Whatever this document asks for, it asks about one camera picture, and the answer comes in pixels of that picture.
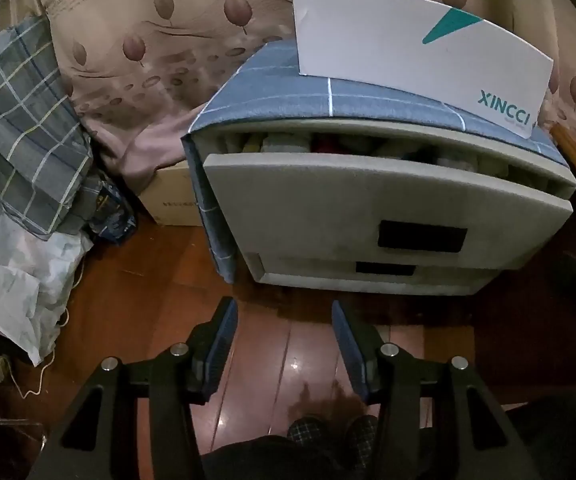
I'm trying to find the lower grey drawer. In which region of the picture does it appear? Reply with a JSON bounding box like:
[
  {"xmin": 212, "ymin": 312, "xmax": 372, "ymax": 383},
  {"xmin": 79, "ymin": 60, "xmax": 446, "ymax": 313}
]
[{"xmin": 243, "ymin": 252, "xmax": 497, "ymax": 296}]

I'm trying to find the blue checked cover cloth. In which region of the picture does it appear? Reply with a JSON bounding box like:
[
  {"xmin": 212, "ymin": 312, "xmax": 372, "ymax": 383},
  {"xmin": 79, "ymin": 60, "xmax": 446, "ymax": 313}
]
[{"xmin": 181, "ymin": 39, "xmax": 569, "ymax": 285}]

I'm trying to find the dark blue patterned bag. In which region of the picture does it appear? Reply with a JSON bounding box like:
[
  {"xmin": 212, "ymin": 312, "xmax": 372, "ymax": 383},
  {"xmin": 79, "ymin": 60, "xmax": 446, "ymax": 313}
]
[{"xmin": 83, "ymin": 169, "xmax": 138, "ymax": 245}]

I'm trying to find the white plastic bag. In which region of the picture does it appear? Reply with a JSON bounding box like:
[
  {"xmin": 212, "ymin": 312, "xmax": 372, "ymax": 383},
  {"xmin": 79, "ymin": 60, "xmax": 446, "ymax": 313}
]
[{"xmin": 0, "ymin": 208, "xmax": 93, "ymax": 365}]

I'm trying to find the beige leaf print bedsheet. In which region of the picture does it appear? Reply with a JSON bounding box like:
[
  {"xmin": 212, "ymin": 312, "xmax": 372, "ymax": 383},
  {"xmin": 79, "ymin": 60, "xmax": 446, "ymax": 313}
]
[{"xmin": 0, "ymin": 0, "xmax": 576, "ymax": 190}]

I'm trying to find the cardboard box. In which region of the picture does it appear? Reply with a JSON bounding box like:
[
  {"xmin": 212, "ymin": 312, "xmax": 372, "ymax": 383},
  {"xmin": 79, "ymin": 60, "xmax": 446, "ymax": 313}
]
[{"xmin": 139, "ymin": 160, "xmax": 201, "ymax": 226}]

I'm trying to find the wooden top drawer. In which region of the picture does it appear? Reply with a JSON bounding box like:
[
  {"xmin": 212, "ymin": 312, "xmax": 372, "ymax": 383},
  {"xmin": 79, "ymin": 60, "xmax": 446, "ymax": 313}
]
[{"xmin": 203, "ymin": 153, "xmax": 572, "ymax": 270}]

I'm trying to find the white XINCCI shoe box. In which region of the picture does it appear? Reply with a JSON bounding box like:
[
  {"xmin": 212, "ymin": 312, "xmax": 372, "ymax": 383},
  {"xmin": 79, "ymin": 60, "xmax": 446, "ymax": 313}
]
[{"xmin": 292, "ymin": 0, "xmax": 553, "ymax": 139}]

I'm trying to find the grey plaid blanket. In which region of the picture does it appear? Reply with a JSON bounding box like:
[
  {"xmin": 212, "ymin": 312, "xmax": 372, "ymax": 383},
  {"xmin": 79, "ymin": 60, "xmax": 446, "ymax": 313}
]
[{"xmin": 0, "ymin": 18, "xmax": 98, "ymax": 240}]

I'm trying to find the white string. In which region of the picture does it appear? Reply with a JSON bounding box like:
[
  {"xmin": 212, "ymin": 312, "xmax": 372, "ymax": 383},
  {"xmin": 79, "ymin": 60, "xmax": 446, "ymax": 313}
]
[{"xmin": 2, "ymin": 259, "xmax": 88, "ymax": 401}]

